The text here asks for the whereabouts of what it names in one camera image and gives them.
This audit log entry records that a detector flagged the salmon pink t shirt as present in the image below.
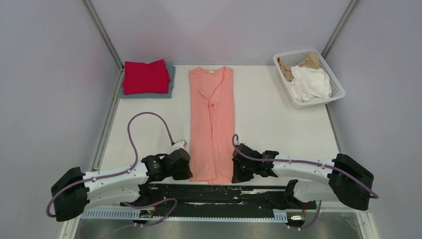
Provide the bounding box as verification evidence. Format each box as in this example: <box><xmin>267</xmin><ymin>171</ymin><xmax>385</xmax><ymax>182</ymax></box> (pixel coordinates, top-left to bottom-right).
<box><xmin>189</xmin><ymin>66</ymin><xmax>235</xmax><ymax>184</ymax></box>

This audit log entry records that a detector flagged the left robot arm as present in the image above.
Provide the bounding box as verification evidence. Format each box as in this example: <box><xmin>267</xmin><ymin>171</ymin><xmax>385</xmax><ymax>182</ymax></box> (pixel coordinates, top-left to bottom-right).
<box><xmin>49</xmin><ymin>148</ymin><xmax>192</xmax><ymax>222</ymax></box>

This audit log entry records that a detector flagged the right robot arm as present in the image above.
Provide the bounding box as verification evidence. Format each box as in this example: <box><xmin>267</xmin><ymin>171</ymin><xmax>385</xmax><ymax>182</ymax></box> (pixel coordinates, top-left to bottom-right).
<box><xmin>232</xmin><ymin>143</ymin><xmax>378</xmax><ymax>211</ymax></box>

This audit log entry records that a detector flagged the folded red t shirt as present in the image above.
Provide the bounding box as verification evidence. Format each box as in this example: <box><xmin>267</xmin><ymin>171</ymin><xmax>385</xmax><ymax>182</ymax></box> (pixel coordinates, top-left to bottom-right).
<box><xmin>122</xmin><ymin>59</ymin><xmax>171</xmax><ymax>95</ymax></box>

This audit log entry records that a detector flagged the folded grey-blue t shirt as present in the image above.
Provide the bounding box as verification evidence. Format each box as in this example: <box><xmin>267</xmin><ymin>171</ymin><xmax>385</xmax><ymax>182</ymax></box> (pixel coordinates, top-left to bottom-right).
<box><xmin>118</xmin><ymin>61</ymin><xmax>176</xmax><ymax>99</ymax></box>

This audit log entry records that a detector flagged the white t shirt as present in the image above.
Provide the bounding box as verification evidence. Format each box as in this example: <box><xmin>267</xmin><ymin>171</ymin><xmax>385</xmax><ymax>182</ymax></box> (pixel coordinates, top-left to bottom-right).
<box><xmin>290</xmin><ymin>66</ymin><xmax>332</xmax><ymax>103</ymax></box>

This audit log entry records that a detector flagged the white plastic basket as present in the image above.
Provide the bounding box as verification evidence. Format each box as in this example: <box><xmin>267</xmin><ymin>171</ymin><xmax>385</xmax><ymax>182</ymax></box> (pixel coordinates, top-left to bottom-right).
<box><xmin>273</xmin><ymin>49</ymin><xmax>345</xmax><ymax>110</ymax></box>

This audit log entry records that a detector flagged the tan t shirt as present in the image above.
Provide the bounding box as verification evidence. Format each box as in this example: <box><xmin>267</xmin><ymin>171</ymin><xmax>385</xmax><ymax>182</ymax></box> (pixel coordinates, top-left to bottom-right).
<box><xmin>277</xmin><ymin>52</ymin><xmax>319</xmax><ymax>82</ymax></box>

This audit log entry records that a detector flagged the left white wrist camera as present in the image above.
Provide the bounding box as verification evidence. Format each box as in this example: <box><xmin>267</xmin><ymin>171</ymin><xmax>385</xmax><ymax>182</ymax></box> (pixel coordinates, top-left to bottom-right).
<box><xmin>171</xmin><ymin>139</ymin><xmax>188</xmax><ymax>150</ymax></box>

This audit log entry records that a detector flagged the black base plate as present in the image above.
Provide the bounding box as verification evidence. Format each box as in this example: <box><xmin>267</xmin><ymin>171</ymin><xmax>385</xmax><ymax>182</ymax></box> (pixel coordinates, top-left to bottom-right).
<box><xmin>131</xmin><ymin>183</ymin><xmax>317</xmax><ymax>218</ymax></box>

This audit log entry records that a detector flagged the slotted cable duct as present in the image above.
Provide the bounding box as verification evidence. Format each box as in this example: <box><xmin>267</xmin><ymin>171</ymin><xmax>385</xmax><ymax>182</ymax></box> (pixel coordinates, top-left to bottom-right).
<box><xmin>80</xmin><ymin>208</ymin><xmax>288</xmax><ymax>224</ymax></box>

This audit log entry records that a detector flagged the aluminium frame rail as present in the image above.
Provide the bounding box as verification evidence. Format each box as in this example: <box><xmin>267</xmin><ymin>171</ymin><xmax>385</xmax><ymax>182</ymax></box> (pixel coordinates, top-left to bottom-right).
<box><xmin>70</xmin><ymin>185</ymin><xmax>371</xmax><ymax>214</ymax></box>

